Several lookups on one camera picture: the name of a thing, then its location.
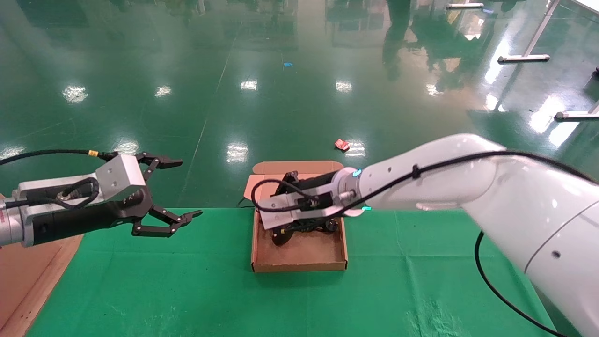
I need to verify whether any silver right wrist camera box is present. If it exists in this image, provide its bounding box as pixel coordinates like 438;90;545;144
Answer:
257;190;349;230

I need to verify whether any white foot bar with post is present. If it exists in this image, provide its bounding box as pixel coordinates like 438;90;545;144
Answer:
555;101;599;121

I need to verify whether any hanging black right arm cable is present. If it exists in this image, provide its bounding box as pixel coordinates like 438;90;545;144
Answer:
475;231;569;337

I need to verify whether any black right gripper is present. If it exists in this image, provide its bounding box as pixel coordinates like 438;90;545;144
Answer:
276;171;338;234

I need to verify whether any looped black right camera cable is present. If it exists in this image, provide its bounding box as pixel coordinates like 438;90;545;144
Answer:
251;179;328;214

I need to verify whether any looped black left camera cable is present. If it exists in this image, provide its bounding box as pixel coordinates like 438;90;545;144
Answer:
55;177;100;210

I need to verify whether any white table leg with foot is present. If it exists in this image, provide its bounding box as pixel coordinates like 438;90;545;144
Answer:
497;0;560;64

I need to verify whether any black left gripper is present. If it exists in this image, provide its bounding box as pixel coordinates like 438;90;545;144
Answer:
33;152;203;246

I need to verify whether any open brown cardboard box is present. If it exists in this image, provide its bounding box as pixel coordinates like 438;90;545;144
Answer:
246;161;349;273

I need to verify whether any looped black camera cable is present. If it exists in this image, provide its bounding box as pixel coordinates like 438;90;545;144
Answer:
251;179;328;214
55;177;100;210

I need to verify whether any green table cloth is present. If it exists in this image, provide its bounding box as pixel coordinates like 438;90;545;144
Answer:
26;208;557;337

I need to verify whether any long black left arm cable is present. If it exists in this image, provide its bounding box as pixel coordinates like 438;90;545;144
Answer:
0;149;120;165

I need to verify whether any large closed cardboard box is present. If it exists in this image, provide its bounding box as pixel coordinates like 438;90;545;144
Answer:
0;241;64;328

